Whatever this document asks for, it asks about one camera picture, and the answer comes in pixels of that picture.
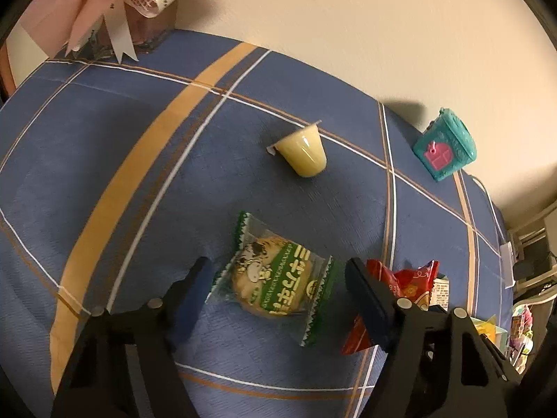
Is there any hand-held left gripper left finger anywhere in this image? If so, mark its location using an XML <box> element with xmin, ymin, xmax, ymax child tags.
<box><xmin>50</xmin><ymin>256</ymin><xmax>215</xmax><ymax>418</ymax></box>

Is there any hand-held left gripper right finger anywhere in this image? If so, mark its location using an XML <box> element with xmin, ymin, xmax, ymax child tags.
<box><xmin>345</xmin><ymin>258</ymin><xmax>523</xmax><ymax>418</ymax></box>

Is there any green cookie packet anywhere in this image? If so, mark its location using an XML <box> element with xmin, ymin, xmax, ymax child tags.
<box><xmin>204</xmin><ymin>211</ymin><xmax>336</xmax><ymax>348</ymax></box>

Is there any small red snack packet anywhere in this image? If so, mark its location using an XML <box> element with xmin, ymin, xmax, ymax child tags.
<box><xmin>342</xmin><ymin>259</ymin><xmax>440</xmax><ymax>355</ymax></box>

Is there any small white snack packet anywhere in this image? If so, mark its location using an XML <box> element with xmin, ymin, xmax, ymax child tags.
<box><xmin>433</xmin><ymin>275</ymin><xmax>450</xmax><ymax>311</ymax></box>

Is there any white power strip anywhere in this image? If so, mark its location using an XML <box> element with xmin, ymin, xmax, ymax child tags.
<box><xmin>500</xmin><ymin>241</ymin><xmax>517</xmax><ymax>289</ymax></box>

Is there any pale yellow jelly cup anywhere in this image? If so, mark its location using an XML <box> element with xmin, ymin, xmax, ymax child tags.
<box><xmin>266</xmin><ymin>119</ymin><xmax>328</xmax><ymax>179</ymax></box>

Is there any pile of colourful trinkets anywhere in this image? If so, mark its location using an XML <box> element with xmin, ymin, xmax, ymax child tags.
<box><xmin>508</xmin><ymin>302</ymin><xmax>537</xmax><ymax>369</ymax></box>

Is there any teal toy box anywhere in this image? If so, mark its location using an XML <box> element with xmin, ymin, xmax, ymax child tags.
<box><xmin>413</xmin><ymin>107</ymin><xmax>477</xmax><ymax>182</ymax></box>

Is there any blue plaid tablecloth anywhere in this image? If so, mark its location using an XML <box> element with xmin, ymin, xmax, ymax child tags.
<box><xmin>0</xmin><ymin>28</ymin><xmax>512</xmax><ymax>418</ymax></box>

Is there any gift box with pink ribbon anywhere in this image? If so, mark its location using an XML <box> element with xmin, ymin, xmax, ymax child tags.
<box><xmin>6</xmin><ymin>0</ymin><xmax>268</xmax><ymax>64</ymax></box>

